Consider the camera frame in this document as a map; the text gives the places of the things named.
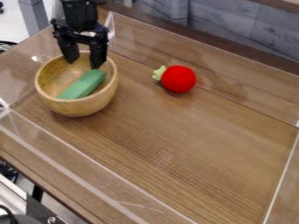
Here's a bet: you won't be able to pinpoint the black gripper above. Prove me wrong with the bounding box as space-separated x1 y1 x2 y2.
51 18 110 69

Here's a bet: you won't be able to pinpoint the green rectangular stick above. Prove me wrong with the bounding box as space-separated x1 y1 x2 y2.
58 70 106 100

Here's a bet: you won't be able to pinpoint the brown wooden bowl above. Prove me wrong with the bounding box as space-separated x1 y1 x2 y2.
35 51 119 117

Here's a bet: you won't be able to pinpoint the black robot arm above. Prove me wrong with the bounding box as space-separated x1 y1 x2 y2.
51 0 108 69

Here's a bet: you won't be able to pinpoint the red plush tomato toy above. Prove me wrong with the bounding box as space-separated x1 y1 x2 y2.
152 65 196 93

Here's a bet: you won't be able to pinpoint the clear acrylic tray walls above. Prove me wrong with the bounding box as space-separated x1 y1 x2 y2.
0 16 299 224

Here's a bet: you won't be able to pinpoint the black table leg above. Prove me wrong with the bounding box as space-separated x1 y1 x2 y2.
32 185 43 202

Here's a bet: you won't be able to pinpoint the grey post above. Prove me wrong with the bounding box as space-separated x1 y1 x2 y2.
18 0 50 36

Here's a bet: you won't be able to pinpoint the black metal bracket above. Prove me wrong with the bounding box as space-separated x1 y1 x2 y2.
26 195 68 224

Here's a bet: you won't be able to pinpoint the black cable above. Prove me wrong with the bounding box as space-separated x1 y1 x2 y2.
0 204 22 224

